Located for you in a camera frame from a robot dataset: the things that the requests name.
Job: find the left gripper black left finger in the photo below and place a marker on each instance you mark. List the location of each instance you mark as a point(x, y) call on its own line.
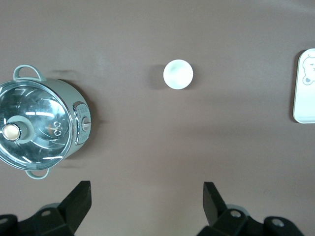
point(73, 211)

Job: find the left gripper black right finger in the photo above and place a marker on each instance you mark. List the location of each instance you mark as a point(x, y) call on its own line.
point(216, 214)

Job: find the white plastic cup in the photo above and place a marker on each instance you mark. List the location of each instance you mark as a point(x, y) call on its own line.
point(178, 74)

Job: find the cream bear print tray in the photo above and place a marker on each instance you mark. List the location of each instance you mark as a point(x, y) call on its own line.
point(305, 103)

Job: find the brown table cover mat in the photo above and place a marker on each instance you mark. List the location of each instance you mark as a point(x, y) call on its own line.
point(147, 147)

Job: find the grey pot glass lid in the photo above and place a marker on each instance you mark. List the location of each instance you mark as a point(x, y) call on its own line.
point(73, 98)

